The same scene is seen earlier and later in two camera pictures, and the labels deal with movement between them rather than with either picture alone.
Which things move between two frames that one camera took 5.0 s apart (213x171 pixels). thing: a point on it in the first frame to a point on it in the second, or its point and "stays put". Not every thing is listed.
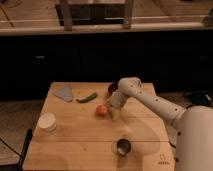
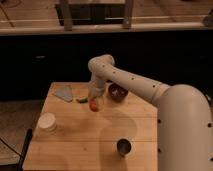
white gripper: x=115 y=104 to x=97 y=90
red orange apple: x=101 y=110 to x=93 y=105
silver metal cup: x=123 y=146 stays put
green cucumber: x=88 y=98 stays put
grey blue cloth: x=65 y=93 stays put
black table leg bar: x=28 y=139 stays put
